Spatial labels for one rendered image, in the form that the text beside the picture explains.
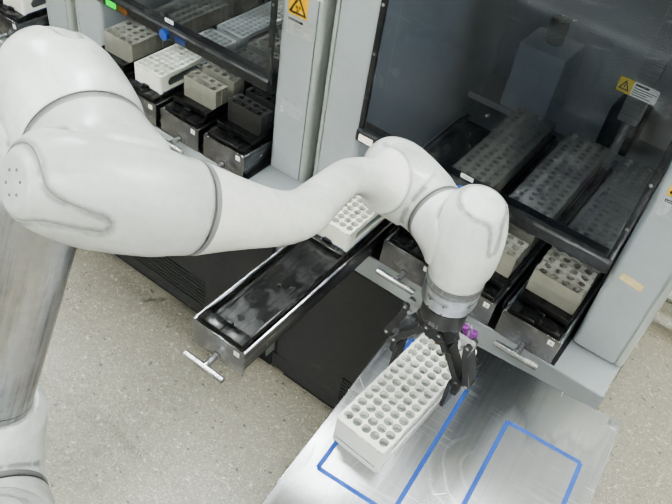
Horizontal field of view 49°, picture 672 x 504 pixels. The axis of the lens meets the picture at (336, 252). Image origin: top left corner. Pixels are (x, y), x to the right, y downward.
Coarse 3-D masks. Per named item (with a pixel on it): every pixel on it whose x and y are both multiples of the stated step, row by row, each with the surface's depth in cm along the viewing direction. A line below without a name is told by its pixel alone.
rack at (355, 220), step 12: (348, 204) 163; (360, 204) 163; (336, 216) 159; (348, 216) 160; (360, 216) 160; (372, 216) 161; (324, 228) 159; (336, 228) 157; (348, 228) 158; (360, 228) 159; (372, 228) 165; (336, 240) 159; (348, 240) 157
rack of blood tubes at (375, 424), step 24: (408, 360) 133; (432, 360) 137; (384, 384) 128; (408, 384) 129; (432, 384) 128; (360, 408) 123; (384, 408) 125; (408, 408) 124; (432, 408) 129; (336, 432) 123; (360, 432) 119; (384, 432) 120; (408, 432) 125; (360, 456) 122; (384, 456) 118
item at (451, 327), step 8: (424, 304) 116; (416, 312) 121; (424, 312) 116; (432, 312) 114; (424, 320) 117; (432, 320) 115; (440, 320) 114; (448, 320) 114; (456, 320) 114; (464, 320) 116; (432, 328) 120; (440, 328) 115; (448, 328) 115; (456, 328) 116; (432, 336) 121; (448, 336) 119; (456, 336) 118
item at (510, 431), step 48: (480, 384) 137; (528, 384) 139; (432, 432) 128; (480, 432) 130; (528, 432) 131; (576, 432) 132; (288, 480) 118; (336, 480) 119; (384, 480) 121; (432, 480) 122; (480, 480) 123; (528, 480) 124; (576, 480) 125
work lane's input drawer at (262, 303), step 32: (384, 224) 168; (288, 256) 157; (320, 256) 159; (352, 256) 160; (256, 288) 150; (288, 288) 151; (320, 288) 152; (192, 320) 142; (224, 320) 140; (256, 320) 144; (288, 320) 146; (224, 352) 141; (256, 352) 141
